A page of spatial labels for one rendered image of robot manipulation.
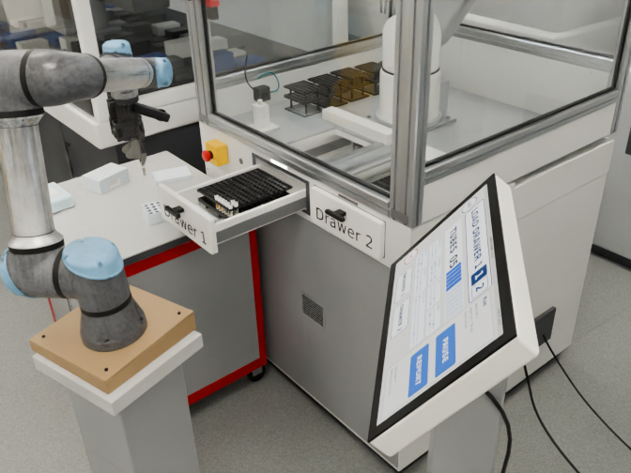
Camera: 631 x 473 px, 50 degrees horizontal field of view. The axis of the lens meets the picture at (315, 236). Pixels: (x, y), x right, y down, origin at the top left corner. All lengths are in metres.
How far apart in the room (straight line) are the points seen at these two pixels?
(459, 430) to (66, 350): 0.89
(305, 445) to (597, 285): 1.60
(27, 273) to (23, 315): 1.69
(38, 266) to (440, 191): 0.96
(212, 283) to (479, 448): 1.16
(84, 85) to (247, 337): 1.25
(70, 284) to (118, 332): 0.15
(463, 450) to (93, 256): 0.85
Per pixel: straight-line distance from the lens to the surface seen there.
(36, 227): 1.57
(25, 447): 2.64
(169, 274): 2.13
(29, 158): 1.54
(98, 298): 1.54
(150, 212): 2.16
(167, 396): 1.74
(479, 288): 1.12
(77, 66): 1.48
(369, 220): 1.76
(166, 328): 1.62
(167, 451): 1.84
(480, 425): 1.33
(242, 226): 1.89
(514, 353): 0.98
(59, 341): 1.69
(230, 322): 2.37
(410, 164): 1.61
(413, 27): 1.52
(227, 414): 2.54
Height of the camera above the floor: 1.78
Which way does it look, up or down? 31 degrees down
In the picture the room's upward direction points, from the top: 2 degrees counter-clockwise
